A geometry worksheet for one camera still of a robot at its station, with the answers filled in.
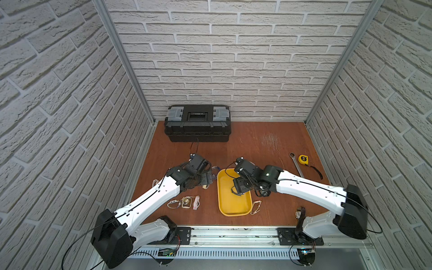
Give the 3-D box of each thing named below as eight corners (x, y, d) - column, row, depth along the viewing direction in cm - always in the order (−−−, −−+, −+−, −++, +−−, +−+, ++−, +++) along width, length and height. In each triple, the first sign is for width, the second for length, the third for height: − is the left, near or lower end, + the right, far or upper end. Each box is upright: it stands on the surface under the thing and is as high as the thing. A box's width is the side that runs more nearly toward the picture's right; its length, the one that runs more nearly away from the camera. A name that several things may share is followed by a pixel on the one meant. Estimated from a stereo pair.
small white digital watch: (167, 208, 83) (166, 206, 81) (169, 201, 85) (167, 199, 83) (180, 208, 83) (179, 206, 81) (181, 201, 86) (180, 199, 83)
